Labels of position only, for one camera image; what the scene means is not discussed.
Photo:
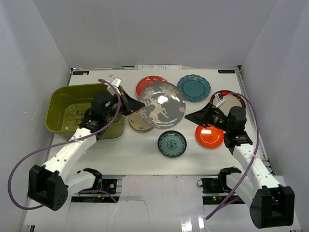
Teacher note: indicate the dark red rimmed plate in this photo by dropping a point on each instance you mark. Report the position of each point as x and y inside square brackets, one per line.
[229, 101]

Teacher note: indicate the left black table label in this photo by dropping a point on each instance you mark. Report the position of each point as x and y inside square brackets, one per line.
[80, 73]

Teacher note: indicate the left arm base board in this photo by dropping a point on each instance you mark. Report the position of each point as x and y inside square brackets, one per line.
[109, 192]

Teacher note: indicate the blue patterned small plate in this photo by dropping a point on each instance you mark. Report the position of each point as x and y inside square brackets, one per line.
[172, 144]

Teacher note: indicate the grey plate with white deer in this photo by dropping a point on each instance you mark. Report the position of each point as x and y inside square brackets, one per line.
[165, 105]

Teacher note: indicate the red plate with teal flower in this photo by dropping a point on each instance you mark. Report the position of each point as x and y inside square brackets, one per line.
[143, 83]

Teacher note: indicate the black table label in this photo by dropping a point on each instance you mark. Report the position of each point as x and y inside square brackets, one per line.
[226, 71]
[80, 73]

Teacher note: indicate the teal scalloped plate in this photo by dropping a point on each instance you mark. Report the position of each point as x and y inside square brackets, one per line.
[194, 87]

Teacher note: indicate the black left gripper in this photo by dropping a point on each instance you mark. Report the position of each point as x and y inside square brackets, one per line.
[123, 104]

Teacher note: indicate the green plastic bin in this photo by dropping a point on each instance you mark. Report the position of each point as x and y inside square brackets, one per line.
[72, 108]

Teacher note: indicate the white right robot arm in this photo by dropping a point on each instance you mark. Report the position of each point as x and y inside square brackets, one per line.
[270, 203]

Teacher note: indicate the right black table label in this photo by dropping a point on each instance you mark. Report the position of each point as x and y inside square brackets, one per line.
[226, 71]

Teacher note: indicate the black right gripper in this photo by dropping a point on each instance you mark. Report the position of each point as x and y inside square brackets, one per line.
[203, 117]

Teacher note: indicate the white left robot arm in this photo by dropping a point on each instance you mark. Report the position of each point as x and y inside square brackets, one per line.
[51, 183]

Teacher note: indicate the small cream plate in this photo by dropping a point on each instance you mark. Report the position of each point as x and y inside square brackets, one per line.
[137, 123]

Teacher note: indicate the orange plate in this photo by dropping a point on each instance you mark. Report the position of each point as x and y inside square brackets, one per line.
[210, 137]

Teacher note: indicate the right arm base board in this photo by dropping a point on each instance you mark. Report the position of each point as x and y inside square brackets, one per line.
[213, 192]

